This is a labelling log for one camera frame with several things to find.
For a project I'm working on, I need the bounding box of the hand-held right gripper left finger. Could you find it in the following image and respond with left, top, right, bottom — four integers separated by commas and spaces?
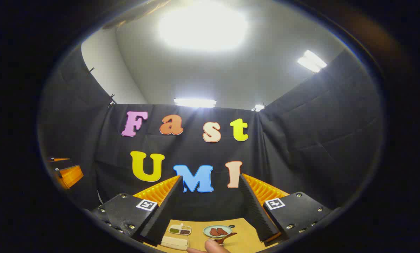
91, 175, 185, 246

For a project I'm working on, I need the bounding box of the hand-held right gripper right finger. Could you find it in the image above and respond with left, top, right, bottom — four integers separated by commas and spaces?
239, 173, 333, 243

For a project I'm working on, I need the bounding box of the clear box of rice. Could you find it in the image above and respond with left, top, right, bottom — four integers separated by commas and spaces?
160, 235, 189, 251

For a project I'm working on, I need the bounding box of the brown wooden spoon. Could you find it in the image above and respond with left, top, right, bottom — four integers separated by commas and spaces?
210, 232, 237, 243

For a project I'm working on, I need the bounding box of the white divided grain dish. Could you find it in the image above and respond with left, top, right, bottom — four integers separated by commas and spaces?
169, 223, 192, 235

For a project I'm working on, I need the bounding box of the pale green plate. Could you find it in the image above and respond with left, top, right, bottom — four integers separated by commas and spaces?
203, 225, 232, 238

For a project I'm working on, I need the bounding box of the black backdrop cloth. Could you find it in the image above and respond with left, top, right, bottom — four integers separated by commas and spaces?
38, 46, 384, 225

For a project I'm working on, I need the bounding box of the long ceiling light strip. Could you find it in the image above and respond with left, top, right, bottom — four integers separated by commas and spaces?
174, 98, 217, 108

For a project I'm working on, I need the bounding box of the rectangular ceiling light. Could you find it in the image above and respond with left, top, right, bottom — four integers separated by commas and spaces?
297, 50, 327, 73

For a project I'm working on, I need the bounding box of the large bright ceiling light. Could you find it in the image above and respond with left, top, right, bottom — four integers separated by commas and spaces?
159, 4, 249, 51

